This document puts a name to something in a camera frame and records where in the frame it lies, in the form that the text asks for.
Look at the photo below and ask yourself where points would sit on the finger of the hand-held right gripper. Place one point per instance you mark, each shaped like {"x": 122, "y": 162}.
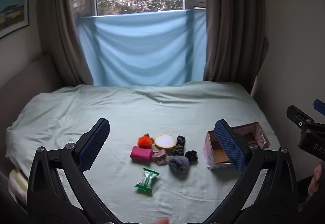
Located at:
{"x": 319, "y": 107}
{"x": 299, "y": 116}

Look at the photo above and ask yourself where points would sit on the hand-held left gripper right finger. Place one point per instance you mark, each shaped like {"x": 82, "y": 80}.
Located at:
{"x": 229, "y": 145}

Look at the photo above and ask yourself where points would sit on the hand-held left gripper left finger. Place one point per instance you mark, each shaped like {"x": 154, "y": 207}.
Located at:
{"x": 95, "y": 145}

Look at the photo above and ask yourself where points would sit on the pink patterned cardboard box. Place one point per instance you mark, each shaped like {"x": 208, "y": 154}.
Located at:
{"x": 219, "y": 154}

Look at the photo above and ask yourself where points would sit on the magenta leather pouch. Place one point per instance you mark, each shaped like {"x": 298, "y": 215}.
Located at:
{"x": 141, "y": 153}

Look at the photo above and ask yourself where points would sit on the pink stitched cloth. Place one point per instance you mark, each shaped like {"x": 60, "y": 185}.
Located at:
{"x": 160, "y": 156}

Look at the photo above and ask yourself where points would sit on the person's right hand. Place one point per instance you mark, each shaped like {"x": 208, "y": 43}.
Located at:
{"x": 316, "y": 179}

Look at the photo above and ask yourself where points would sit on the black scrunchie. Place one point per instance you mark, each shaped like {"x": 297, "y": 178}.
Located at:
{"x": 191, "y": 156}

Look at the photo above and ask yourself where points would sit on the orange pompom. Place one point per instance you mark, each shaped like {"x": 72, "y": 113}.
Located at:
{"x": 144, "y": 142}

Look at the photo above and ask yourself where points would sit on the dark patterned scrunchie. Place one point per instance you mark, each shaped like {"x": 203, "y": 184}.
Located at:
{"x": 180, "y": 140}
{"x": 178, "y": 150}

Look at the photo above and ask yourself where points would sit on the blue-grey rolled socks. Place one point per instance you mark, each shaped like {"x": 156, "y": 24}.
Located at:
{"x": 179, "y": 163}

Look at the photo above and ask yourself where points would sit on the green snack packet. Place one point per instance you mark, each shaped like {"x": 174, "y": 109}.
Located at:
{"x": 146, "y": 180}

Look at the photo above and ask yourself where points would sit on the round yellow-rimmed pad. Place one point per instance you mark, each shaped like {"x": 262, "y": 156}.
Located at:
{"x": 164, "y": 141}

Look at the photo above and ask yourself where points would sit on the folded pale yellow cloth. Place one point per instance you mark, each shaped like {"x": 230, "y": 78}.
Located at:
{"x": 18, "y": 183}

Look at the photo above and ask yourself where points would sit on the light blue hanging cloth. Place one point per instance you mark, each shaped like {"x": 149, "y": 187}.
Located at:
{"x": 142, "y": 48}

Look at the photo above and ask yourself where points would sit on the framed wall poster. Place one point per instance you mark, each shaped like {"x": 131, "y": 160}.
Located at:
{"x": 14, "y": 8}

